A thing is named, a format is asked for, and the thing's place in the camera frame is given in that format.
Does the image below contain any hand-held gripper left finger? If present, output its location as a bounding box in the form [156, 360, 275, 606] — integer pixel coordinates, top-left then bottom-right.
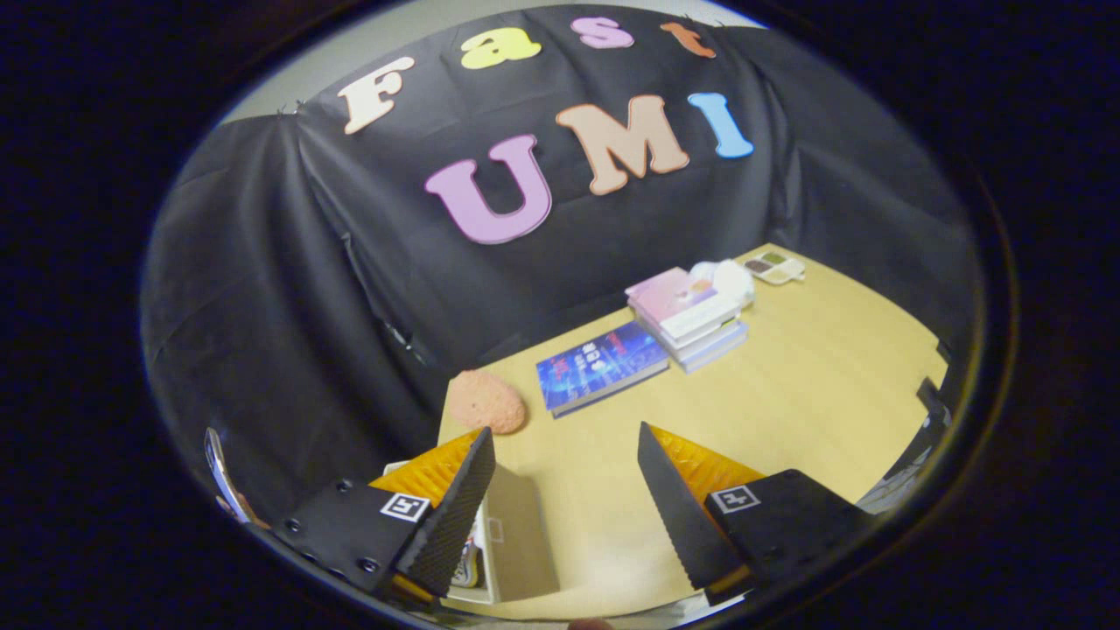
[271, 426, 497, 606]

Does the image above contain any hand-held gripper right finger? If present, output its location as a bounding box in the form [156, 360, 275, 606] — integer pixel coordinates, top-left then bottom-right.
[637, 421, 876, 605]

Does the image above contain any white canvas shoe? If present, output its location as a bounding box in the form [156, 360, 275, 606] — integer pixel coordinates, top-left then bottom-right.
[453, 535, 484, 589]

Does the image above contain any beige storage box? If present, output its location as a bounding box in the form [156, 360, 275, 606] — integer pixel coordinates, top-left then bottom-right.
[382, 459, 561, 606]

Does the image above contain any orange sponge ball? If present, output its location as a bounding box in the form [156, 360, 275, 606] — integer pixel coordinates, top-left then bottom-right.
[448, 369, 528, 436]

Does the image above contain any pale blue cover book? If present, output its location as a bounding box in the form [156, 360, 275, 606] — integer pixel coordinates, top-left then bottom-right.
[674, 322, 750, 375]

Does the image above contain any white cover book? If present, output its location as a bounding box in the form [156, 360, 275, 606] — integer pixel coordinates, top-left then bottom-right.
[652, 311, 745, 360]

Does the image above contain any pink cover book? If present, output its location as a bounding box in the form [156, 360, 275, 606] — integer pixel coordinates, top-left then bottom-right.
[625, 267, 743, 344]

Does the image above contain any white plush ball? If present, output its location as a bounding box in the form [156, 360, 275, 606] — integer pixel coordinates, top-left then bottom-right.
[689, 259, 756, 307]

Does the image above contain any small colour palette card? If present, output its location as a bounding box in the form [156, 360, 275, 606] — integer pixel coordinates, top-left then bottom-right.
[742, 250, 806, 286]

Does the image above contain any black backdrop cloth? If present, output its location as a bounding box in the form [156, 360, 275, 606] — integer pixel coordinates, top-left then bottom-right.
[140, 4, 977, 526]

